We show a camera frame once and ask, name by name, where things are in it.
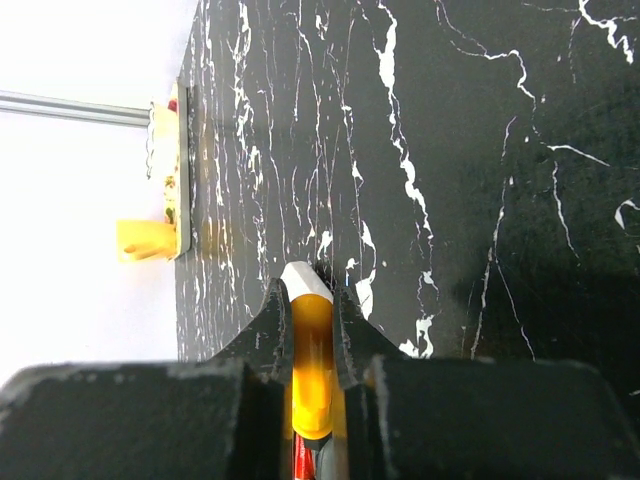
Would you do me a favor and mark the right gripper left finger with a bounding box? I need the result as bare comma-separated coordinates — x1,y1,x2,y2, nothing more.
1,279,293,479

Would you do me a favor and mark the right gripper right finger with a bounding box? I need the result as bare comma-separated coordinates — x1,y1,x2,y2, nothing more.
332,287,639,479

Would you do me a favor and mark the yellow mug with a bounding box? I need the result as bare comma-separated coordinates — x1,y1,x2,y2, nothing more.
116,219,177,262

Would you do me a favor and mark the floral pink yellow tray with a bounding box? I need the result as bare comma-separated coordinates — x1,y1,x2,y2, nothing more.
164,81,191,259

